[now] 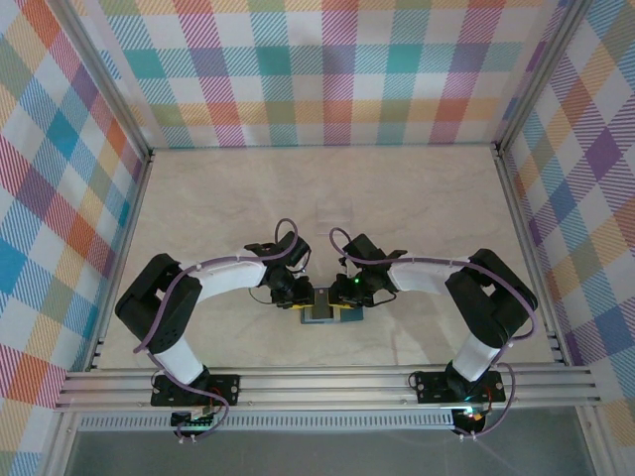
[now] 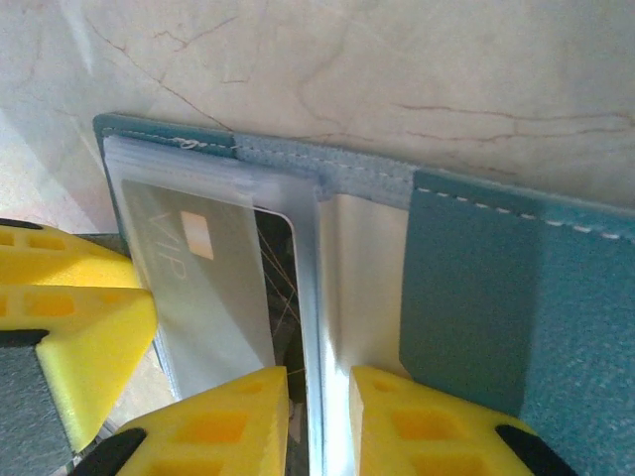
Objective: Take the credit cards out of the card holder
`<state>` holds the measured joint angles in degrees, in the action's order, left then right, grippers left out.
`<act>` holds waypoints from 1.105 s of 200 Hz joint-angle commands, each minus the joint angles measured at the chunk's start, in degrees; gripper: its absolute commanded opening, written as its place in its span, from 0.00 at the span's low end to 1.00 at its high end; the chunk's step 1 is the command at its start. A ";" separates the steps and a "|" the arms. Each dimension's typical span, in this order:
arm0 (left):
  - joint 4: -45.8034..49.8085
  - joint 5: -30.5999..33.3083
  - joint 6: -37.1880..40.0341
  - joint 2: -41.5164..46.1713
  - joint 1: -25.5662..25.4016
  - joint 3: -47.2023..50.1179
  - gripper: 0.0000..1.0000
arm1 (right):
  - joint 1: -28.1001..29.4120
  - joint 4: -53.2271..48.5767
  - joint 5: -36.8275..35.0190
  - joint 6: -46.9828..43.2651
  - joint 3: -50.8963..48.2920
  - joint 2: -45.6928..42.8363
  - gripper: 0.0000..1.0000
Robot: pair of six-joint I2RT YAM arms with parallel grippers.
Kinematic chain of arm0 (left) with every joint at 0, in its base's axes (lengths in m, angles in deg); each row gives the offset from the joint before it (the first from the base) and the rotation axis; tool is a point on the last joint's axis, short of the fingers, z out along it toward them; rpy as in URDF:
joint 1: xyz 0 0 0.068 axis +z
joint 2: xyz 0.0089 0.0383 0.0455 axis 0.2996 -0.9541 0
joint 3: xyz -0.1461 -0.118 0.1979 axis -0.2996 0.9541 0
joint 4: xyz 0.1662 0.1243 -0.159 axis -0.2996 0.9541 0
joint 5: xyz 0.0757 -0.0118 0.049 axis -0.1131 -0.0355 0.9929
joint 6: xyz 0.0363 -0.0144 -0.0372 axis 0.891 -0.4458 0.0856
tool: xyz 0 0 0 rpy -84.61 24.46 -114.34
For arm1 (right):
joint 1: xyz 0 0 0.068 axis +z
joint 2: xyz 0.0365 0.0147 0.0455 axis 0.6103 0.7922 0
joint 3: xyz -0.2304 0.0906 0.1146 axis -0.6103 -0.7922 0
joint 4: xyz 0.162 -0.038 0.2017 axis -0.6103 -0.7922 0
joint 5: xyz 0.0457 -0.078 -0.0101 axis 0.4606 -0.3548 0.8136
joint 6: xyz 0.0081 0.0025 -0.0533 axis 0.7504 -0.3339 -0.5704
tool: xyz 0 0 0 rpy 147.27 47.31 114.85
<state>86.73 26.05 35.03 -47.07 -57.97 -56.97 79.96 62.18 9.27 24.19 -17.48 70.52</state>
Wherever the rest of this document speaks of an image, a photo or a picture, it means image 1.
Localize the aluminium side rail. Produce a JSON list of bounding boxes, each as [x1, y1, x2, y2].
[[493, 143, 572, 368], [83, 148, 156, 373]]

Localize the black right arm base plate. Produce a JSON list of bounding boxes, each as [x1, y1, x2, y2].
[[414, 369, 507, 404]]

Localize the aluminium frame strut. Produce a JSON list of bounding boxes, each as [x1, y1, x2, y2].
[[42, 411, 83, 476], [577, 409, 616, 476]]

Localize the perforated metal cable tray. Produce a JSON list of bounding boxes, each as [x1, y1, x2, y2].
[[76, 409, 457, 432]]

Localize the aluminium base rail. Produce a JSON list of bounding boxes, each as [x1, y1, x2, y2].
[[54, 364, 604, 413]]

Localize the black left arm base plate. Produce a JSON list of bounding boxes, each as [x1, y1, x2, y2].
[[150, 374, 242, 408]]

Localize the aluminium corner post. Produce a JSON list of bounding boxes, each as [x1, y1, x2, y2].
[[47, 0, 155, 163], [490, 0, 596, 155]]

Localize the small circuit board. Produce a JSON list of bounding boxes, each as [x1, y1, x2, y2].
[[171, 409, 219, 431], [458, 406, 490, 427]]

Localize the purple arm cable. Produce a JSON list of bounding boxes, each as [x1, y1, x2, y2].
[[328, 226, 542, 442], [132, 217, 304, 445]]

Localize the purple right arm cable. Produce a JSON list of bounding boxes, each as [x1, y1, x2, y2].
[[328, 226, 542, 442]]

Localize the blue card holder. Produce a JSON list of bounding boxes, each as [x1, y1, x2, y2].
[[300, 297, 365, 326]]

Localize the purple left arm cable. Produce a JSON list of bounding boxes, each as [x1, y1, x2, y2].
[[132, 217, 304, 445]]

